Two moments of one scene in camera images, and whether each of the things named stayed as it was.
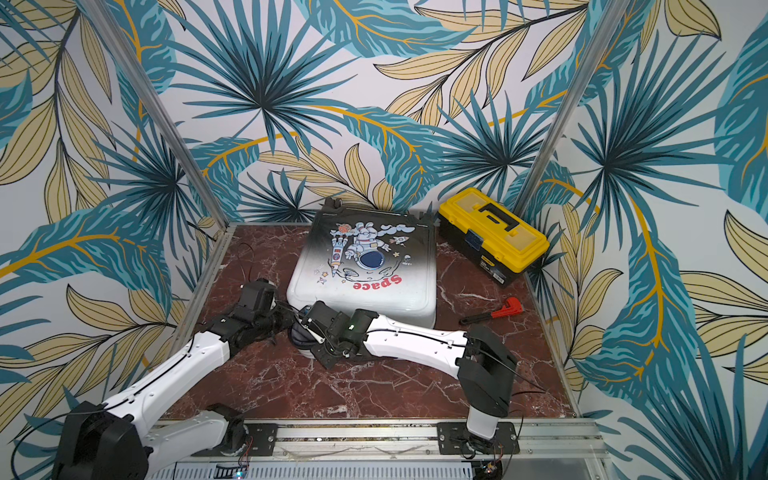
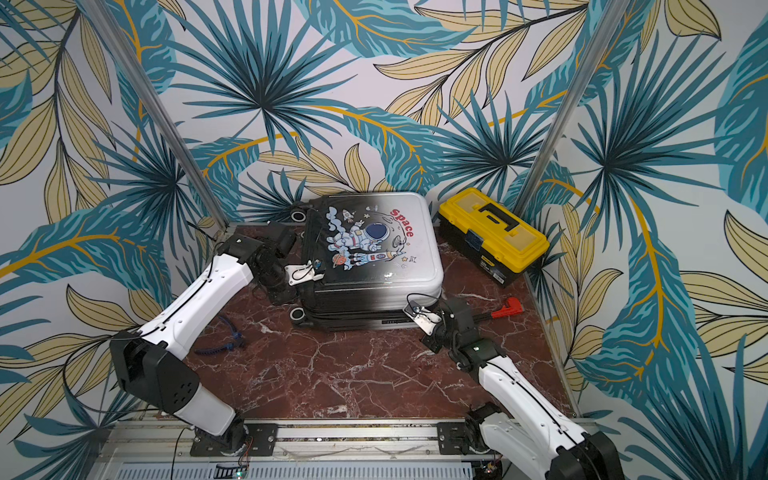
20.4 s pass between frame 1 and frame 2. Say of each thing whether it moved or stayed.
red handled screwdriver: stayed
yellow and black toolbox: stayed
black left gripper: moved
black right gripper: moved
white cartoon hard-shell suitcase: moved
